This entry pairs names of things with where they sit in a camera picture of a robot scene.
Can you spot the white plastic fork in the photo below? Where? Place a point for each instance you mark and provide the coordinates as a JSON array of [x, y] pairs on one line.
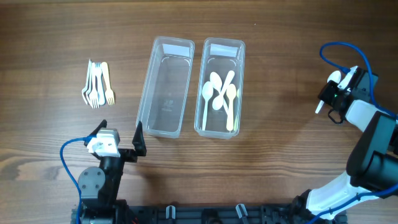
[[93, 96], [89, 90], [85, 88]]

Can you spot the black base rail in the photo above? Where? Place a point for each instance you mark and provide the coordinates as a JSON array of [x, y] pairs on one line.
[[264, 214]]

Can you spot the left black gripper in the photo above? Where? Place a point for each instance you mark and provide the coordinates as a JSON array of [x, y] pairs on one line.
[[132, 155]]

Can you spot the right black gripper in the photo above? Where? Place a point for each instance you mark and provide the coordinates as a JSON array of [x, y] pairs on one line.
[[323, 94]]

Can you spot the right clear plastic container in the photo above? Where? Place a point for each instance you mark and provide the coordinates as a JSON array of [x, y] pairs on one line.
[[220, 56]]

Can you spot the left clear plastic container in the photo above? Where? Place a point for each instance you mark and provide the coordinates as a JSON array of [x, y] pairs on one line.
[[165, 90]]

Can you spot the pale blue plastic fork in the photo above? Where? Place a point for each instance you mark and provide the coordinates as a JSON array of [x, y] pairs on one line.
[[100, 90]]

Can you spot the cream plastic spoon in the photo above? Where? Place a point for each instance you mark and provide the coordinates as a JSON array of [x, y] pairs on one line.
[[231, 94]]

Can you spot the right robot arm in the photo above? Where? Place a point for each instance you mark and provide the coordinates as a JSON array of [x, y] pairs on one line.
[[371, 170]]

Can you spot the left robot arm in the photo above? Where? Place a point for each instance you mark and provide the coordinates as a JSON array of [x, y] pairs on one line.
[[99, 185]]

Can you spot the white plastic spoon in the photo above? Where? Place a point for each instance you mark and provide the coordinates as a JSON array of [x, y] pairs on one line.
[[207, 93], [218, 85], [335, 77], [229, 78]]

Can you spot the clear plastic container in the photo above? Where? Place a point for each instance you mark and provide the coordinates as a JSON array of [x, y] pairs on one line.
[[165, 90], [220, 56]]

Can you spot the cream plastic fork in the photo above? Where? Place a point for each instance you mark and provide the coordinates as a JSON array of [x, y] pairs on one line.
[[109, 93]]

